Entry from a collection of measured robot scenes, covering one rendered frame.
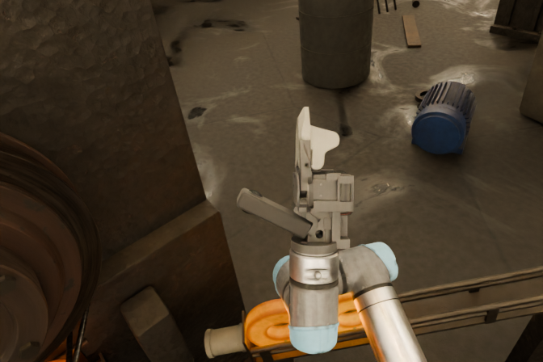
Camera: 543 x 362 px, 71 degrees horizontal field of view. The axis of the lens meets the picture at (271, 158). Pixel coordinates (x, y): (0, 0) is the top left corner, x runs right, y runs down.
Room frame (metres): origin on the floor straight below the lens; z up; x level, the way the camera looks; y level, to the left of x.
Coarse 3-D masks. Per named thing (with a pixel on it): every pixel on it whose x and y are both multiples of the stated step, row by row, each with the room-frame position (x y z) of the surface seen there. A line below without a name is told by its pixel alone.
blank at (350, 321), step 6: (348, 294) 0.43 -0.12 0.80; (342, 300) 0.42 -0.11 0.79; (348, 300) 0.42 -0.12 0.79; (342, 306) 0.42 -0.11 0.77; (348, 306) 0.42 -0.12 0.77; (354, 306) 0.42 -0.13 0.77; (342, 312) 0.42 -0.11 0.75; (354, 312) 0.45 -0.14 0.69; (342, 318) 0.44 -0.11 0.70; (348, 318) 0.44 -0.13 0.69; (354, 318) 0.44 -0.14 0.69; (342, 324) 0.42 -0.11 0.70; (348, 324) 0.42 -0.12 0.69; (354, 324) 0.42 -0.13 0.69; (360, 324) 0.42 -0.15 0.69; (342, 330) 0.42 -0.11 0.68
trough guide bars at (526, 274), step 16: (512, 272) 0.47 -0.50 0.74; (528, 272) 0.46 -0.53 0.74; (432, 288) 0.47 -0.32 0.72; (448, 288) 0.46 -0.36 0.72; (464, 288) 0.46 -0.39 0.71; (496, 304) 0.41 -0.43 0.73; (512, 304) 0.40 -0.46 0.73; (528, 304) 0.40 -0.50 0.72; (416, 320) 0.40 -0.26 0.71; (432, 320) 0.40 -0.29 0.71; (448, 320) 0.40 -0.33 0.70; (352, 336) 0.40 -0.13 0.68; (256, 352) 0.40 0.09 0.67; (272, 352) 0.40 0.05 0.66
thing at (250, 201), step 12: (240, 192) 0.43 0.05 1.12; (252, 192) 0.41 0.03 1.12; (240, 204) 0.40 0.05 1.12; (252, 204) 0.39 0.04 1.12; (264, 204) 0.39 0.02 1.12; (276, 204) 0.41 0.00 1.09; (264, 216) 0.39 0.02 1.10; (276, 216) 0.38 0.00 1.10; (288, 216) 0.38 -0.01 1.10; (300, 216) 0.40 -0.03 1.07; (288, 228) 0.37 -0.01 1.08; (300, 228) 0.37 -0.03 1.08
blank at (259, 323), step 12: (276, 300) 0.45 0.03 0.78; (252, 312) 0.44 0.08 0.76; (264, 312) 0.43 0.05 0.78; (276, 312) 0.42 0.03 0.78; (252, 324) 0.42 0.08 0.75; (264, 324) 0.42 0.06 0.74; (252, 336) 0.42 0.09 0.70; (264, 336) 0.42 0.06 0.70; (276, 336) 0.43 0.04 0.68; (288, 336) 0.42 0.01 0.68
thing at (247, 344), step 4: (244, 312) 0.47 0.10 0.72; (244, 316) 0.46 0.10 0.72; (244, 320) 0.45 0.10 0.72; (244, 324) 0.44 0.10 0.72; (244, 328) 0.43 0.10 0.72; (244, 332) 0.42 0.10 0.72; (244, 336) 0.41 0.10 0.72; (244, 340) 0.40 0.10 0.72; (248, 340) 0.42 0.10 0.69; (244, 344) 0.40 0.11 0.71; (248, 344) 0.41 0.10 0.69; (252, 344) 0.43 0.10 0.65; (248, 348) 0.40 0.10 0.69; (248, 352) 0.40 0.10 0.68; (252, 360) 0.40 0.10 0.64
